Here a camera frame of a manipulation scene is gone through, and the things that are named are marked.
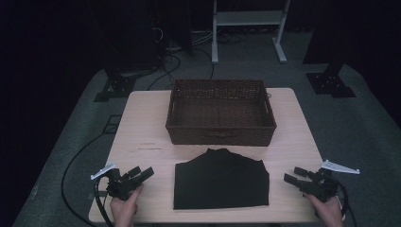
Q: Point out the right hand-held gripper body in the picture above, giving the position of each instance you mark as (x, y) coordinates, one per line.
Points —
(322, 187)

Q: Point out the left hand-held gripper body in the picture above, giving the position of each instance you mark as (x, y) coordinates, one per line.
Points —
(118, 186)

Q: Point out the black garment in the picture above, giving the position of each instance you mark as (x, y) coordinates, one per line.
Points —
(220, 183)

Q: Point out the brown wicker basket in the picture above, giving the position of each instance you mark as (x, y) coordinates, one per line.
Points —
(220, 110)

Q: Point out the person's right hand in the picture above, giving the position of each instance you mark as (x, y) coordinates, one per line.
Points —
(329, 213)

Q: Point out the person's left hand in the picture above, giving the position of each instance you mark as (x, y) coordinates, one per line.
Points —
(123, 212)

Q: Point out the black stand with flat base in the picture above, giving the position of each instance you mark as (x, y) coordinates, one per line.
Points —
(118, 85)
(331, 83)

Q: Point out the white metal desk frame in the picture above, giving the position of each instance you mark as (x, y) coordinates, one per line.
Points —
(249, 17)

